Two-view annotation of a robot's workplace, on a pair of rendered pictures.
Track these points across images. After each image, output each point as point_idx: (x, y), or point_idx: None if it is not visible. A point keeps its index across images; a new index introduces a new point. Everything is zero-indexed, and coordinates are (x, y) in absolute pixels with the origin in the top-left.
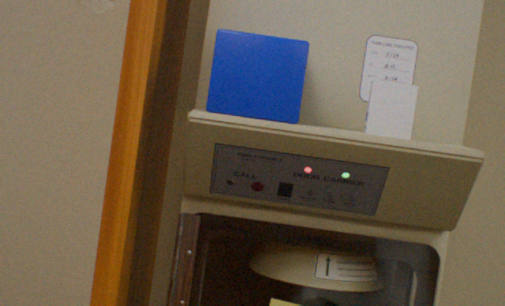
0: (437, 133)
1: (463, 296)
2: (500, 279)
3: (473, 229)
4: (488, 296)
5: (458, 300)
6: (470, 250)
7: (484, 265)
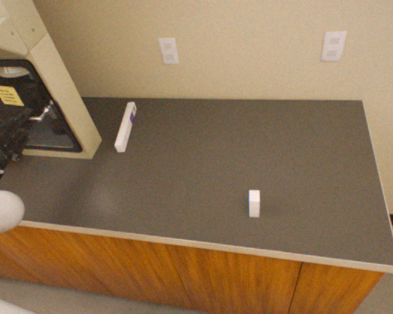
0: None
1: (135, 29)
2: (146, 19)
3: (126, 0)
4: (144, 27)
5: (134, 31)
6: (129, 9)
7: (137, 15)
